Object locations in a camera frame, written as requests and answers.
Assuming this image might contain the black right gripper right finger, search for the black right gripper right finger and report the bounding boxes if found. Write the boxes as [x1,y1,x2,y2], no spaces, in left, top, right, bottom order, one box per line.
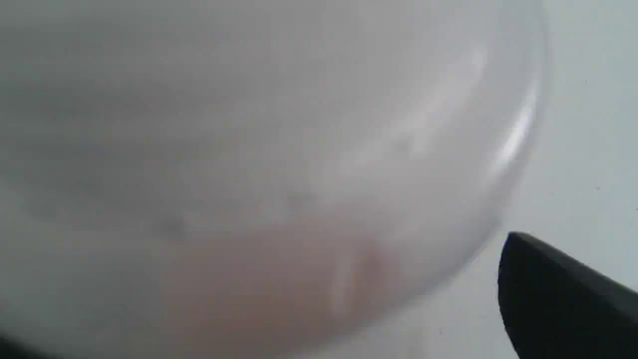
[497,232,638,359]

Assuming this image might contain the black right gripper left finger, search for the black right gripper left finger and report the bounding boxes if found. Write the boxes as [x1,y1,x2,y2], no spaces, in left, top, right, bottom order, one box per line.
[0,335,55,359]

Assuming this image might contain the translucent squeeze bottle amber liquid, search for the translucent squeeze bottle amber liquid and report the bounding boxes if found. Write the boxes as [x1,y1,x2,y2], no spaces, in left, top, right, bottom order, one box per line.
[0,0,547,359]

